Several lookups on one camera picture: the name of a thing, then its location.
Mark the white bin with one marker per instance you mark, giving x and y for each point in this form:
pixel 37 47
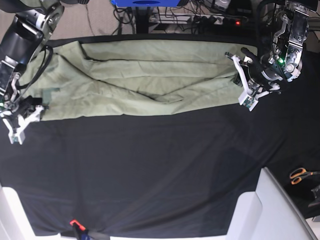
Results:
pixel 268 213
pixel 14 224

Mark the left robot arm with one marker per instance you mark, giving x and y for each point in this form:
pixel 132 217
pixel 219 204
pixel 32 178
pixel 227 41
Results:
pixel 281 29

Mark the blue plastic box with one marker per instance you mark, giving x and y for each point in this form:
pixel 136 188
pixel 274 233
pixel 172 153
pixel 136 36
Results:
pixel 145 3

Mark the light green T-shirt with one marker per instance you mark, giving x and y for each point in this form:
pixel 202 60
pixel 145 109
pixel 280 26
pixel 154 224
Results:
pixel 138 78

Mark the white bin left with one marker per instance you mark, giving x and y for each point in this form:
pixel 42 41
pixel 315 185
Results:
pixel 14 224

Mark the black power strip red light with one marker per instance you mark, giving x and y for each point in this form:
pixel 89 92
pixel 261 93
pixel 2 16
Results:
pixel 234 21

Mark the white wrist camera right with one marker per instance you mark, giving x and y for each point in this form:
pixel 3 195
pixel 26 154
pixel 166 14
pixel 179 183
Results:
pixel 16 125

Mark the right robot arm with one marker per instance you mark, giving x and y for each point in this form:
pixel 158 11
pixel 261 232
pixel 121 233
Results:
pixel 32 26

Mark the red black clamp bottom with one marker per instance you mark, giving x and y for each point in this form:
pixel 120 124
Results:
pixel 80 232

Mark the black table cloth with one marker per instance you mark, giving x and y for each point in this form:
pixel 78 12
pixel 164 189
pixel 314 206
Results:
pixel 165 176

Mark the orange handled scissors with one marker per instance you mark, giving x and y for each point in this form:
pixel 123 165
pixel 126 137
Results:
pixel 300 174

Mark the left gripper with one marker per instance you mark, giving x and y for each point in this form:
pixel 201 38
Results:
pixel 257 80

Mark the white bin right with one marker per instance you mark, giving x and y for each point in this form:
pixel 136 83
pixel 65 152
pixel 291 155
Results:
pixel 268 213

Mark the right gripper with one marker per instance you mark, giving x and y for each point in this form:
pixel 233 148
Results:
pixel 25 107

